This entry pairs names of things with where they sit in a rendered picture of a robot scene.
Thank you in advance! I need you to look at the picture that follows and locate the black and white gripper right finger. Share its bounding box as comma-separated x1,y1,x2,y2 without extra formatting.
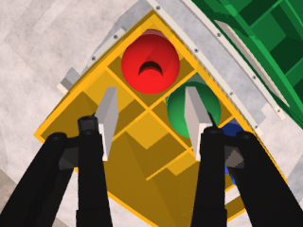
185,87,303,227

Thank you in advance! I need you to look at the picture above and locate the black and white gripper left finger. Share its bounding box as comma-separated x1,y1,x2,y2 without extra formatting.
0,87,118,227

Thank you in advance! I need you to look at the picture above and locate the green plastic crate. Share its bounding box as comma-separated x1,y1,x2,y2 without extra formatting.
191,0,303,130

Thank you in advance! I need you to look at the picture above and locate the yellow crate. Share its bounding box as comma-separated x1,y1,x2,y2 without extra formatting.
33,9,288,227

